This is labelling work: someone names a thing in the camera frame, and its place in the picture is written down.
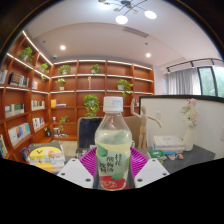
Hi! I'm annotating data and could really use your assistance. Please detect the dark office chair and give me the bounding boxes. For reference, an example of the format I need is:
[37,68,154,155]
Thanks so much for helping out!
[77,116,104,150]

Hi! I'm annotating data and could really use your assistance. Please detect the clear bottle with yellow drink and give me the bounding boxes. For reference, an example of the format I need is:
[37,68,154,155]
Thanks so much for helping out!
[94,96,133,192]

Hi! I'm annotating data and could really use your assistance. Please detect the stack of colourful books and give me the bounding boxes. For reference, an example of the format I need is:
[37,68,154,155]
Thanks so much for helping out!
[19,140,66,174]

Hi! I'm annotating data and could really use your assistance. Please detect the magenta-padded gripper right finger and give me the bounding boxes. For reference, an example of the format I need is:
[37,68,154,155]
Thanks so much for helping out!
[128,147,170,190]

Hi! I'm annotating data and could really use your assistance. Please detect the wooden artist mannequin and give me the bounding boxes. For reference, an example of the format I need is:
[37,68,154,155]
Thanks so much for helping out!
[130,98,163,155]

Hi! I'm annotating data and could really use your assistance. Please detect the window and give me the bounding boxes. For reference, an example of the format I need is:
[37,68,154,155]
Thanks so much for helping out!
[197,64,224,98]

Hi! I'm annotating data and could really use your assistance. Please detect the grey curtain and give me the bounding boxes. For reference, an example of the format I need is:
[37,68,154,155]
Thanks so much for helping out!
[166,68,202,96]

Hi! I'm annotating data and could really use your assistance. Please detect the white vase with flowers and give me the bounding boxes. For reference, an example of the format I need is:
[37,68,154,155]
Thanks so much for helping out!
[179,97,202,153]

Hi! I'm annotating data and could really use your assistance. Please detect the black ceiling track light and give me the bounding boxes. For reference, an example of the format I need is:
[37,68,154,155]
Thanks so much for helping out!
[165,57,223,74]

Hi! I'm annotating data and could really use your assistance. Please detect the group of ceiling lights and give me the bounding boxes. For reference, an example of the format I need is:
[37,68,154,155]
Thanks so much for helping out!
[59,0,158,59]

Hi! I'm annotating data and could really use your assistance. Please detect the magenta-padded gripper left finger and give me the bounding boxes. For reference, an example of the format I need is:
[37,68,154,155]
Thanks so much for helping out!
[57,147,101,190]

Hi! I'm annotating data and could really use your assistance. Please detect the stack of white books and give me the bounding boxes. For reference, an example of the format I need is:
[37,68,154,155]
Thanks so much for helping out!
[152,134,186,155]

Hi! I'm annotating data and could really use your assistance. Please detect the wooden shelf unit with books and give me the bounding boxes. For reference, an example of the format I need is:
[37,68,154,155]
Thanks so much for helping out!
[0,29,155,162]

